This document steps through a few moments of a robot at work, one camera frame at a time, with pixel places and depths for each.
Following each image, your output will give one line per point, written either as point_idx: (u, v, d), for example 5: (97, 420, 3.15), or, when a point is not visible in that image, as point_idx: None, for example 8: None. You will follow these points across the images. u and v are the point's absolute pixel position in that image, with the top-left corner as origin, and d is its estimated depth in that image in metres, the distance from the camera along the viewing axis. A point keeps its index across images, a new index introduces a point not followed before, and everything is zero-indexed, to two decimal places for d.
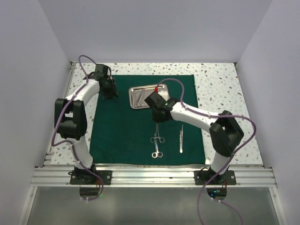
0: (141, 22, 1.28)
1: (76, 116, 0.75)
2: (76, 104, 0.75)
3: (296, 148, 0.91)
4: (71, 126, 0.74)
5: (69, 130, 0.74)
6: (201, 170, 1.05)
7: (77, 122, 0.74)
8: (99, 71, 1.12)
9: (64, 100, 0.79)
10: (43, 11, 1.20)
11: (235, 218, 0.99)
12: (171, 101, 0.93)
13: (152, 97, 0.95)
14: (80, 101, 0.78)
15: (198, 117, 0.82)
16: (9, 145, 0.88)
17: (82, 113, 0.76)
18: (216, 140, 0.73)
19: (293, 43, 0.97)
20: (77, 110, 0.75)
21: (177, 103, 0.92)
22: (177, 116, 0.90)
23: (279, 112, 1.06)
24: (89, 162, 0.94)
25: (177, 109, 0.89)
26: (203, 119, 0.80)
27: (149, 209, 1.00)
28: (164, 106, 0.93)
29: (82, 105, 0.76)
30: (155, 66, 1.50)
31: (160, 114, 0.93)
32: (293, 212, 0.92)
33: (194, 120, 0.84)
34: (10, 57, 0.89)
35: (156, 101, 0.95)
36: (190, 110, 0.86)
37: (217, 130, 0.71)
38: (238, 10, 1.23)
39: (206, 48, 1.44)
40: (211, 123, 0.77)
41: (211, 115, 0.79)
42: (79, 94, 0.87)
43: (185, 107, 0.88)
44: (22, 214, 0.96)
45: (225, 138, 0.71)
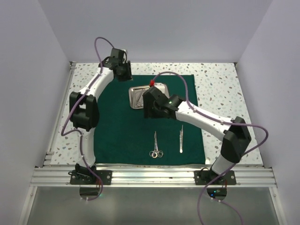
0: (141, 21, 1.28)
1: (88, 111, 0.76)
2: (89, 100, 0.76)
3: (296, 148, 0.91)
4: (84, 119, 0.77)
5: (81, 121, 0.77)
6: (201, 170, 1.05)
7: (89, 116, 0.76)
8: (115, 56, 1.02)
9: (78, 93, 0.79)
10: (43, 11, 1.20)
11: (235, 219, 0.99)
12: (175, 101, 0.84)
13: (152, 92, 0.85)
14: (93, 97, 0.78)
15: (210, 122, 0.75)
16: (9, 145, 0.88)
17: (94, 108, 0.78)
18: (226, 147, 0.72)
19: (293, 43, 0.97)
20: (89, 106, 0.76)
21: (182, 102, 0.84)
22: (183, 117, 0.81)
23: (279, 112, 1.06)
24: (91, 161, 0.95)
25: (183, 110, 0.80)
26: (214, 125, 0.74)
27: (149, 209, 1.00)
28: (168, 104, 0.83)
29: (94, 101, 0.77)
30: (155, 66, 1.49)
31: (163, 113, 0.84)
32: (294, 212, 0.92)
33: (204, 124, 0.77)
34: (10, 56, 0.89)
35: (157, 98, 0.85)
36: (199, 113, 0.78)
37: (231, 138, 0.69)
38: (239, 10, 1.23)
39: (206, 48, 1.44)
40: (224, 130, 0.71)
41: (224, 122, 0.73)
42: (92, 87, 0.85)
43: (194, 109, 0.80)
44: (21, 215, 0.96)
45: (236, 145, 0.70)
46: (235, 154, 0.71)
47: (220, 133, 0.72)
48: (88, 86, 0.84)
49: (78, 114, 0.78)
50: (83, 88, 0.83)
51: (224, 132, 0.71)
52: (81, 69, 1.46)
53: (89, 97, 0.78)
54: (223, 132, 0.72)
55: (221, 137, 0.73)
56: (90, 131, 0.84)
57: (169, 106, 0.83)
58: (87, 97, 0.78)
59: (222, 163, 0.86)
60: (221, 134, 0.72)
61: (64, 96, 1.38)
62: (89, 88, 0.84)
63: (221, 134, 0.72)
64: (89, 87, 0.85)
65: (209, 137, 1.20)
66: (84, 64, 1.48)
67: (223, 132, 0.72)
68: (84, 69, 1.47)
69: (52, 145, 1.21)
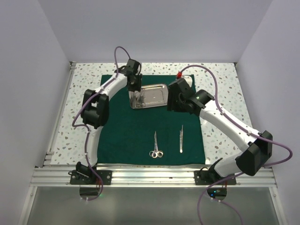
0: (141, 21, 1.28)
1: (100, 108, 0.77)
2: (102, 98, 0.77)
3: (296, 148, 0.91)
4: (93, 116, 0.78)
5: (91, 118, 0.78)
6: (201, 170, 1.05)
7: (99, 114, 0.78)
8: (131, 65, 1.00)
9: (93, 91, 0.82)
10: (43, 11, 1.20)
11: (235, 219, 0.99)
12: (204, 97, 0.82)
13: (180, 84, 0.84)
14: (107, 96, 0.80)
15: (236, 129, 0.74)
16: (9, 145, 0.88)
17: (106, 107, 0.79)
18: (246, 159, 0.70)
19: (293, 43, 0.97)
20: (101, 103, 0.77)
21: (210, 101, 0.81)
22: (207, 116, 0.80)
23: (279, 112, 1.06)
24: (93, 161, 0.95)
25: (210, 110, 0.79)
26: (240, 134, 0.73)
27: (149, 209, 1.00)
28: (194, 99, 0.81)
29: (107, 100, 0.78)
30: (155, 66, 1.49)
31: (187, 106, 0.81)
32: (294, 212, 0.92)
33: (228, 130, 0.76)
34: (10, 56, 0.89)
35: (183, 90, 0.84)
36: (226, 117, 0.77)
37: (253, 151, 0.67)
38: (239, 10, 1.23)
39: (206, 48, 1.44)
40: (250, 142, 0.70)
41: (251, 133, 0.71)
42: (107, 88, 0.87)
43: (221, 112, 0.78)
44: (21, 215, 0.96)
45: (258, 160, 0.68)
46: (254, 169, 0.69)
47: (243, 144, 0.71)
48: (103, 86, 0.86)
49: (89, 110, 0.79)
50: (98, 87, 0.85)
51: (249, 144, 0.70)
52: (81, 69, 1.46)
53: (102, 96, 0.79)
54: (247, 144, 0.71)
55: (243, 146, 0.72)
56: (98, 129, 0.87)
57: (195, 100, 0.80)
58: (101, 95, 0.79)
59: (227, 166, 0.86)
60: (244, 145, 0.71)
61: (64, 96, 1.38)
62: (104, 88, 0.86)
63: (243, 144, 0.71)
64: (104, 86, 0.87)
65: (209, 137, 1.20)
66: (84, 64, 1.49)
67: (248, 144, 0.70)
68: (84, 69, 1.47)
69: (52, 145, 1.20)
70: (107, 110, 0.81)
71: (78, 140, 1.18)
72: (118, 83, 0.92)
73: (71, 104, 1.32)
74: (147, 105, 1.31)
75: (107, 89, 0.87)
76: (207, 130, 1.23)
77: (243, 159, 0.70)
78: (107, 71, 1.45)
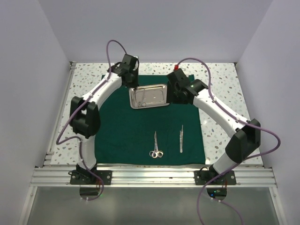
0: (141, 22, 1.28)
1: (89, 119, 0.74)
2: (90, 108, 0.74)
3: (296, 147, 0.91)
4: (82, 126, 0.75)
5: (81, 128, 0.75)
6: (201, 170, 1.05)
7: (88, 124, 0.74)
8: (127, 63, 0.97)
9: (80, 99, 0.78)
10: (43, 11, 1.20)
11: (235, 219, 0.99)
12: (198, 86, 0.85)
13: (176, 73, 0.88)
14: (95, 104, 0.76)
15: (225, 116, 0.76)
16: (9, 145, 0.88)
17: (95, 116, 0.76)
18: (232, 144, 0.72)
19: (292, 43, 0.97)
20: (89, 113, 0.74)
21: (204, 90, 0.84)
22: (199, 104, 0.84)
23: (279, 111, 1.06)
24: (91, 163, 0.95)
25: (202, 98, 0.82)
26: (229, 121, 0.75)
27: (149, 209, 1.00)
28: (189, 87, 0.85)
29: (95, 109, 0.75)
30: (155, 66, 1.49)
31: (182, 94, 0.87)
32: (294, 212, 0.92)
33: (218, 117, 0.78)
34: (10, 57, 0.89)
35: (179, 80, 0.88)
36: (217, 105, 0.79)
37: (240, 136, 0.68)
38: (239, 10, 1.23)
39: (206, 49, 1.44)
40: (237, 128, 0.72)
41: (239, 120, 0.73)
42: (96, 94, 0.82)
43: (213, 100, 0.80)
44: (22, 214, 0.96)
45: (243, 146, 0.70)
46: (241, 154, 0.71)
47: (231, 130, 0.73)
48: (92, 92, 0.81)
49: (77, 120, 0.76)
50: (86, 94, 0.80)
51: (236, 130, 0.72)
52: (81, 69, 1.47)
53: (91, 104, 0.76)
54: (235, 130, 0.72)
55: (232, 133, 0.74)
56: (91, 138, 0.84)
57: (190, 88, 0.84)
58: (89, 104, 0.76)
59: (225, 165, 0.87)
60: (232, 131, 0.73)
61: (64, 96, 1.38)
62: (93, 94, 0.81)
63: (232, 131, 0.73)
64: (93, 93, 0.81)
65: (209, 137, 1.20)
66: (84, 64, 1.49)
67: (235, 129, 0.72)
68: (84, 69, 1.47)
69: (52, 145, 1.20)
70: (97, 118, 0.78)
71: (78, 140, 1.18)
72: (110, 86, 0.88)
73: (71, 104, 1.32)
74: (147, 105, 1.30)
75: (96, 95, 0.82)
76: (207, 130, 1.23)
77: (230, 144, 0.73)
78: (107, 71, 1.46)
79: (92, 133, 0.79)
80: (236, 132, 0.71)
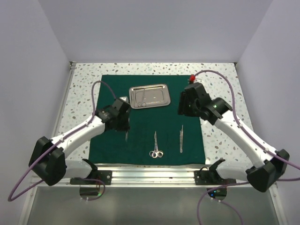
0: (141, 21, 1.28)
1: (49, 167, 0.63)
2: (54, 154, 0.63)
3: (296, 147, 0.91)
4: (42, 173, 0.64)
5: (41, 174, 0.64)
6: (201, 170, 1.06)
7: (48, 172, 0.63)
8: (116, 107, 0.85)
9: (48, 142, 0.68)
10: (42, 11, 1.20)
11: (235, 219, 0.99)
12: (221, 106, 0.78)
13: (197, 89, 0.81)
14: (62, 152, 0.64)
15: (252, 145, 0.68)
16: (8, 145, 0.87)
17: (59, 165, 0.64)
18: (257, 175, 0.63)
19: (292, 43, 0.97)
20: (51, 161, 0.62)
21: (228, 111, 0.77)
22: (223, 128, 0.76)
23: (280, 111, 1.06)
24: (85, 173, 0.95)
25: (227, 121, 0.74)
26: (257, 150, 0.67)
27: (149, 209, 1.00)
28: (211, 107, 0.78)
29: (61, 157, 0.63)
30: (155, 66, 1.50)
31: (203, 114, 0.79)
32: (294, 212, 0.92)
33: (243, 144, 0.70)
34: (10, 57, 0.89)
35: (200, 96, 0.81)
36: (243, 131, 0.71)
37: (270, 170, 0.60)
38: (239, 9, 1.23)
39: (206, 48, 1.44)
40: (266, 160, 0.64)
41: (268, 151, 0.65)
42: (68, 139, 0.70)
43: (239, 124, 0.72)
44: (22, 214, 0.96)
45: (271, 179, 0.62)
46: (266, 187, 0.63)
47: (259, 161, 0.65)
48: (64, 136, 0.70)
49: (39, 164, 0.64)
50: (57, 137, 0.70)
51: (265, 162, 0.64)
52: (81, 69, 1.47)
53: (57, 150, 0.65)
54: (263, 161, 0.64)
55: (258, 163, 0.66)
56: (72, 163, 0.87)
57: (212, 108, 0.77)
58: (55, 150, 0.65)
59: (234, 174, 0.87)
60: (260, 162, 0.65)
61: (64, 96, 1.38)
62: (64, 139, 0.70)
63: (260, 162, 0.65)
64: (65, 136, 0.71)
65: (209, 137, 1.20)
66: (84, 64, 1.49)
67: (263, 161, 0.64)
68: (84, 69, 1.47)
69: None
70: (61, 168, 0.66)
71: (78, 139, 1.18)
72: (87, 132, 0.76)
73: (71, 103, 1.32)
74: (147, 105, 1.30)
75: (68, 140, 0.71)
76: (207, 130, 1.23)
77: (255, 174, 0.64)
78: (107, 71, 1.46)
79: (52, 182, 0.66)
80: (264, 165, 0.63)
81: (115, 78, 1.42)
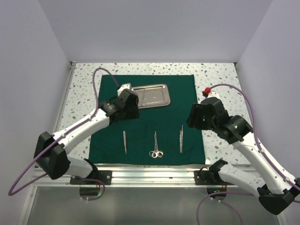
0: (141, 21, 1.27)
1: (52, 162, 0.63)
2: (55, 151, 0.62)
3: (296, 147, 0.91)
4: (46, 168, 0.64)
5: (44, 168, 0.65)
6: (201, 170, 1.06)
7: (50, 168, 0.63)
8: (123, 99, 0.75)
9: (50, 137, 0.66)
10: (42, 11, 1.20)
11: (234, 219, 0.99)
12: (243, 127, 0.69)
13: (215, 106, 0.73)
14: (63, 148, 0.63)
15: (272, 172, 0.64)
16: (8, 145, 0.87)
17: (60, 161, 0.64)
18: (273, 201, 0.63)
19: (293, 43, 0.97)
20: (53, 157, 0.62)
21: (249, 133, 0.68)
22: (242, 150, 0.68)
23: (280, 111, 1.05)
24: (86, 172, 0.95)
25: (248, 144, 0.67)
26: (276, 178, 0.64)
27: (149, 209, 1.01)
28: (231, 126, 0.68)
29: (62, 153, 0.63)
30: (155, 66, 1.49)
31: (221, 133, 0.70)
32: (295, 212, 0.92)
33: (262, 169, 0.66)
34: (10, 56, 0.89)
35: (218, 114, 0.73)
36: (265, 157, 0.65)
37: (289, 201, 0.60)
38: (239, 9, 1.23)
39: (206, 48, 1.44)
40: (286, 190, 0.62)
41: (289, 180, 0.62)
42: (69, 134, 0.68)
43: (261, 150, 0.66)
44: (22, 215, 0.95)
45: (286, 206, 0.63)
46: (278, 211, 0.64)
47: (278, 189, 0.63)
48: (66, 131, 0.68)
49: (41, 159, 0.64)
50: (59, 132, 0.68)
51: (284, 191, 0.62)
52: (81, 69, 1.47)
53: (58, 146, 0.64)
54: (281, 191, 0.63)
55: (275, 190, 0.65)
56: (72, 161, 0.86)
57: (232, 129, 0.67)
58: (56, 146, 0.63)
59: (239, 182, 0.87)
60: (279, 190, 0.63)
61: (64, 96, 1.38)
62: (65, 134, 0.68)
63: (278, 190, 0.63)
64: (67, 131, 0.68)
65: (209, 137, 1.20)
66: (84, 64, 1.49)
67: (282, 190, 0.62)
68: (84, 69, 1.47)
69: None
70: (62, 163, 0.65)
71: None
72: (90, 127, 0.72)
73: (71, 104, 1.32)
74: (147, 105, 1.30)
75: (70, 135, 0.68)
76: (207, 130, 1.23)
77: (271, 199, 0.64)
78: (107, 71, 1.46)
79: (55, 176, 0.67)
80: (282, 194, 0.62)
81: (115, 78, 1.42)
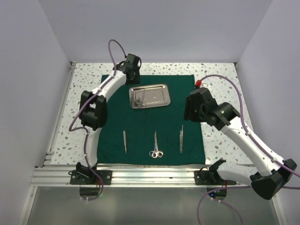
0: (141, 21, 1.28)
1: (98, 111, 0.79)
2: (99, 100, 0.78)
3: (296, 147, 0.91)
4: (92, 118, 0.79)
5: (89, 120, 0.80)
6: (201, 170, 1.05)
7: (97, 116, 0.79)
8: (130, 61, 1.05)
9: (89, 93, 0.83)
10: (42, 11, 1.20)
11: (235, 218, 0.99)
12: (229, 112, 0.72)
13: (203, 94, 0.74)
14: (104, 97, 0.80)
15: (259, 153, 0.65)
16: (8, 145, 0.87)
17: (103, 108, 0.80)
18: (262, 184, 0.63)
19: (293, 42, 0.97)
20: (98, 106, 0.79)
21: (236, 118, 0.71)
22: (230, 134, 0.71)
23: (280, 110, 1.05)
24: (93, 161, 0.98)
25: (235, 127, 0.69)
26: (264, 159, 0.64)
27: (149, 209, 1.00)
28: (218, 112, 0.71)
29: (104, 101, 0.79)
30: (155, 66, 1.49)
31: (209, 120, 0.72)
32: (295, 212, 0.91)
33: (251, 152, 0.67)
34: (10, 57, 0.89)
35: (206, 101, 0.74)
36: (252, 138, 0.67)
37: (277, 181, 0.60)
38: (239, 10, 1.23)
39: (206, 48, 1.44)
40: (274, 170, 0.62)
41: (277, 161, 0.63)
42: (104, 88, 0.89)
43: (247, 132, 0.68)
44: (22, 215, 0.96)
45: (277, 189, 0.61)
46: (271, 195, 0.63)
47: (266, 170, 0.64)
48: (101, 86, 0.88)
49: (86, 113, 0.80)
50: (95, 88, 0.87)
51: (272, 171, 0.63)
52: (81, 69, 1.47)
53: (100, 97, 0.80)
54: (270, 171, 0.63)
55: (264, 172, 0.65)
56: (97, 131, 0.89)
57: (220, 114, 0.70)
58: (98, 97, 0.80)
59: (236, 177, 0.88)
60: (267, 171, 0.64)
61: (65, 96, 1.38)
62: (101, 89, 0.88)
63: (267, 171, 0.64)
64: (101, 87, 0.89)
65: (209, 137, 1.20)
66: (84, 65, 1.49)
67: (271, 171, 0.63)
68: (84, 69, 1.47)
69: (52, 145, 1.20)
70: (104, 112, 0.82)
71: (78, 140, 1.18)
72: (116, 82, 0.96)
73: (71, 104, 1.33)
74: (147, 105, 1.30)
75: (104, 90, 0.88)
76: (207, 130, 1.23)
77: (260, 183, 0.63)
78: (107, 71, 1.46)
79: (98, 125, 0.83)
80: (271, 175, 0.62)
81: None
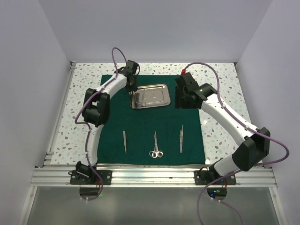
0: (141, 21, 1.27)
1: (101, 107, 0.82)
2: (103, 96, 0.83)
3: (296, 147, 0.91)
4: (95, 114, 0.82)
5: (92, 116, 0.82)
6: (201, 170, 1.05)
7: (101, 112, 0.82)
8: (130, 67, 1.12)
9: (93, 91, 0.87)
10: (42, 11, 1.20)
11: (235, 218, 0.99)
12: (207, 90, 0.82)
13: (185, 77, 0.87)
14: (108, 95, 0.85)
15: (234, 123, 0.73)
16: (9, 145, 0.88)
17: (106, 106, 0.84)
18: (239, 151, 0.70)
19: (292, 43, 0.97)
20: (101, 102, 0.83)
21: (213, 94, 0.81)
22: (208, 109, 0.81)
23: (280, 110, 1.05)
24: (93, 159, 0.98)
25: (211, 102, 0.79)
26: (238, 128, 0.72)
27: (149, 209, 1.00)
28: (198, 91, 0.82)
29: (108, 98, 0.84)
30: (155, 66, 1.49)
31: (191, 99, 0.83)
32: (294, 212, 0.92)
33: (227, 123, 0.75)
34: (10, 57, 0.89)
35: (188, 84, 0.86)
36: (227, 110, 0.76)
37: (249, 145, 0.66)
38: (239, 9, 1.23)
39: (206, 48, 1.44)
40: (246, 136, 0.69)
41: (249, 128, 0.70)
42: (107, 88, 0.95)
43: (222, 105, 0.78)
44: (22, 215, 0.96)
45: (252, 155, 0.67)
46: (248, 162, 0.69)
47: (240, 137, 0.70)
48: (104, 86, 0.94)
49: (90, 109, 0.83)
50: (99, 87, 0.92)
51: (245, 138, 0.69)
52: (81, 69, 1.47)
53: (103, 94, 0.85)
54: (243, 138, 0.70)
55: (239, 140, 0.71)
56: (99, 127, 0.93)
57: (198, 93, 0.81)
58: (101, 94, 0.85)
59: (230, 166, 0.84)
60: (241, 138, 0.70)
61: (64, 96, 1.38)
62: (104, 88, 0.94)
63: (241, 139, 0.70)
64: (104, 86, 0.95)
65: (209, 137, 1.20)
66: (84, 65, 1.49)
67: (244, 137, 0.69)
68: (84, 69, 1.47)
69: (52, 145, 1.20)
70: (107, 110, 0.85)
71: (78, 140, 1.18)
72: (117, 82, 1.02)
73: (71, 104, 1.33)
74: (147, 105, 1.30)
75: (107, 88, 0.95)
76: (206, 130, 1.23)
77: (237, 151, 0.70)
78: (107, 71, 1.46)
79: (101, 123, 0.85)
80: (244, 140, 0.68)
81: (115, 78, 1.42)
